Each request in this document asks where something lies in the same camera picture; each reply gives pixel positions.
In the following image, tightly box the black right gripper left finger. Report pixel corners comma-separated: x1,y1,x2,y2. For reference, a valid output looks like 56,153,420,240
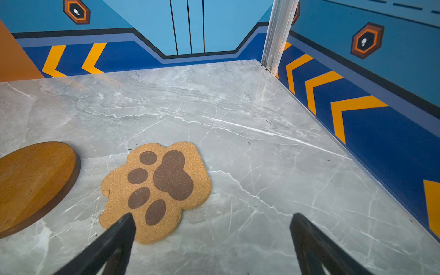
56,213,136,275

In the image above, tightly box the aluminium corner post right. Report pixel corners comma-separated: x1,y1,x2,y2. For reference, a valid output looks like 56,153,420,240
261,0,299,76

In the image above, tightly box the round brown wooden coaster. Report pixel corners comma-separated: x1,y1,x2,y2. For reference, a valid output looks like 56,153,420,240
1,142,81,238

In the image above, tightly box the cork paw print coaster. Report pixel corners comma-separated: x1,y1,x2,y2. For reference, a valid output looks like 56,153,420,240
99,142,212,245

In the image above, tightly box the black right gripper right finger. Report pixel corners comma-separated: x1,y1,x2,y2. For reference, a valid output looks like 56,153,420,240
289,213,371,275

